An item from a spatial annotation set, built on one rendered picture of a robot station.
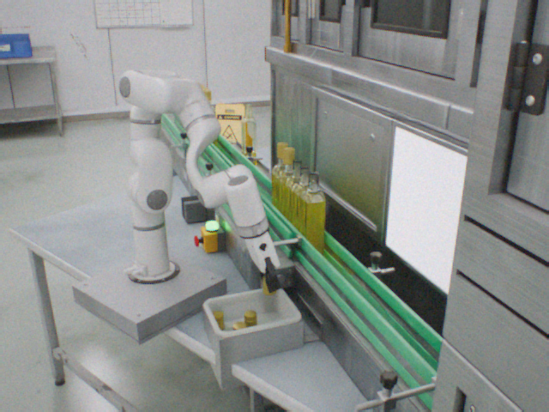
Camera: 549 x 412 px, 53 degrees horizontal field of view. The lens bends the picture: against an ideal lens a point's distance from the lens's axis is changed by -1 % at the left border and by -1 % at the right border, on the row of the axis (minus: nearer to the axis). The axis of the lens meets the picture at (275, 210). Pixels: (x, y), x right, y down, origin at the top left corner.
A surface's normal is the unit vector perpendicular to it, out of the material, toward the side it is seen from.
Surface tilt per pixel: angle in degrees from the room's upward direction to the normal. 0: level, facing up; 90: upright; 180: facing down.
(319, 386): 0
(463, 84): 90
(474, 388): 90
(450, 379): 90
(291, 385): 0
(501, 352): 90
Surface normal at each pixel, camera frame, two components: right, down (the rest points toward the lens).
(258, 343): 0.35, 0.36
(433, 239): -0.94, 0.14
